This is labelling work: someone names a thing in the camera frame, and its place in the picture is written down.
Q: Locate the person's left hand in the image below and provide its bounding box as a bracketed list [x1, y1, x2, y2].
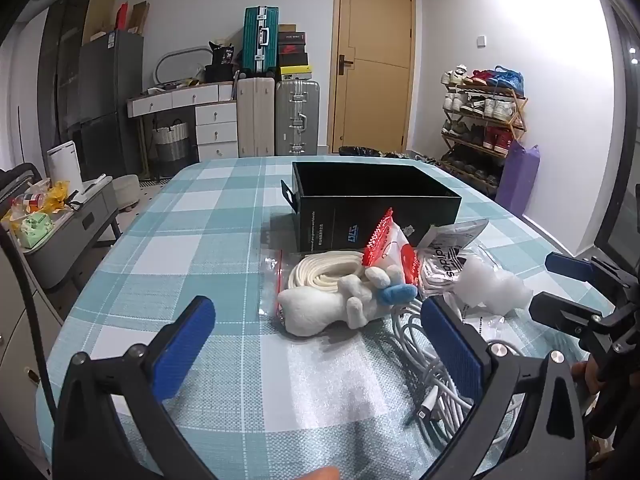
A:
[295, 466, 342, 480]

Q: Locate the white plush toy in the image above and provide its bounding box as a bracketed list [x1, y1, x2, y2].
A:
[276, 265, 418, 336]

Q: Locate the white foam piece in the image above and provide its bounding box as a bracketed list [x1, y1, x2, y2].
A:
[457, 255, 532, 318]

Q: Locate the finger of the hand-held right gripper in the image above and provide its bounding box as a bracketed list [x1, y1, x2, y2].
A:
[545, 251, 640, 307]
[529, 292, 640, 357]

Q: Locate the large flat cardboard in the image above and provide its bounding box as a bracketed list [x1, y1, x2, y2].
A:
[82, 0, 118, 43]

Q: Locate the silver suitcase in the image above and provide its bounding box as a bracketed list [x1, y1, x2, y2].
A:
[275, 79, 321, 157]

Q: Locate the assorted shoes row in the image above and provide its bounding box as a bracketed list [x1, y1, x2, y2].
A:
[440, 65, 526, 191]

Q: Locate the grey round stool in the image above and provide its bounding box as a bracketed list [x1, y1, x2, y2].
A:
[111, 174, 146, 211]

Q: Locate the black cable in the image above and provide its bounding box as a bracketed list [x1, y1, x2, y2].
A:
[0, 227, 60, 413]

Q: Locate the teal checked tablecloth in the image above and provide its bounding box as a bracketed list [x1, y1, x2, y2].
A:
[35, 156, 621, 480]

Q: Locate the grey refrigerator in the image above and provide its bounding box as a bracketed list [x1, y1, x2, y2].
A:
[75, 30, 146, 181]

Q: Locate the white flat device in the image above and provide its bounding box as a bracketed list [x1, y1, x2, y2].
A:
[80, 174, 113, 196]

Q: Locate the purple bag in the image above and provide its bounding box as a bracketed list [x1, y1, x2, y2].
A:
[495, 140, 541, 218]

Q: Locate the green tissue pack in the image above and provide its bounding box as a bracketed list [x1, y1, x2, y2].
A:
[17, 211, 53, 248]

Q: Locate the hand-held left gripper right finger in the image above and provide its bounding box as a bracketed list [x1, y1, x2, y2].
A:
[421, 294, 593, 480]

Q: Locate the bagged white rope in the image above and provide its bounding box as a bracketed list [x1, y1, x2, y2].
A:
[261, 247, 368, 313]

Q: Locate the oval mirror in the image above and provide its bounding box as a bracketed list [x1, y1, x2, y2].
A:
[155, 47, 213, 88]

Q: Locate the white air purifier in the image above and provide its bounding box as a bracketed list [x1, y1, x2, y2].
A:
[47, 141, 83, 196]

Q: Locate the dark sliding glass door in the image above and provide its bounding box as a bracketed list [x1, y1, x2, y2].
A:
[592, 0, 640, 261]

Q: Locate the black paper bag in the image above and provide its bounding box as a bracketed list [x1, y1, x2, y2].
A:
[210, 42, 236, 67]

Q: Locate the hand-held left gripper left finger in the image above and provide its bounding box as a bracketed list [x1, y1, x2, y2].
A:
[52, 296, 217, 480]

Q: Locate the person's right hand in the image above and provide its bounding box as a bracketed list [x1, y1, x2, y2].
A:
[570, 360, 606, 396]

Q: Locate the wooden door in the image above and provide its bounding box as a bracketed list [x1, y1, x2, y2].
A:
[327, 0, 417, 156]

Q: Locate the red white packet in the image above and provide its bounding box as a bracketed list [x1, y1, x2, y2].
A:
[361, 207, 423, 286]

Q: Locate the clear plastic bag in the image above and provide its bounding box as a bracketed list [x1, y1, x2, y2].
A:
[7, 182, 50, 220]

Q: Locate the yellow plastic bag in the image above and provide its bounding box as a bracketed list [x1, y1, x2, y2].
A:
[42, 180, 71, 213]

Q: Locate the white cable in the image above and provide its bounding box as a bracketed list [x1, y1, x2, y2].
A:
[385, 305, 526, 448]

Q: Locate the grey side cabinet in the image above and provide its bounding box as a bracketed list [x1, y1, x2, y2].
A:
[10, 176, 123, 291]

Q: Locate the wooden shoe rack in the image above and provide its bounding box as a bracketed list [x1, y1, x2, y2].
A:
[440, 65, 528, 196]

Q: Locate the white desk with drawers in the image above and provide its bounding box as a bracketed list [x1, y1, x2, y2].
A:
[126, 82, 240, 163]

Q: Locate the woven laundry basket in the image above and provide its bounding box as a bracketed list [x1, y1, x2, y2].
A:
[151, 119, 191, 177]

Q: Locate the white printed plastic bag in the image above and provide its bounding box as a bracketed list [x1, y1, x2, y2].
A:
[416, 219, 496, 306]

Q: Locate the beige suitcase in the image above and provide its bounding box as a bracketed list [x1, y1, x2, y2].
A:
[236, 77, 277, 158]

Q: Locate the white drawer cabinet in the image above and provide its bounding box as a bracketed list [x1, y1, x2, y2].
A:
[0, 245, 66, 456]

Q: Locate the teal suitcase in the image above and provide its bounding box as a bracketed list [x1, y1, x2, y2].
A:
[242, 6, 280, 80]

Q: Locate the black chair back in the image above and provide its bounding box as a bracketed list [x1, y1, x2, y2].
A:
[0, 162, 43, 221]

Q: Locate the dark wardrobe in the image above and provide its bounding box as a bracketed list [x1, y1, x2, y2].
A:
[37, 0, 98, 151]

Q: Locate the black cardboard box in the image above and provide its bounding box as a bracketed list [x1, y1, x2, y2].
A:
[281, 161, 462, 252]

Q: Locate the scattered shoes group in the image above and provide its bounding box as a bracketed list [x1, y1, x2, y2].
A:
[381, 149, 453, 170]

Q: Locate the small brown cardboard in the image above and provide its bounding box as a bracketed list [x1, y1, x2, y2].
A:
[129, 1, 150, 36]

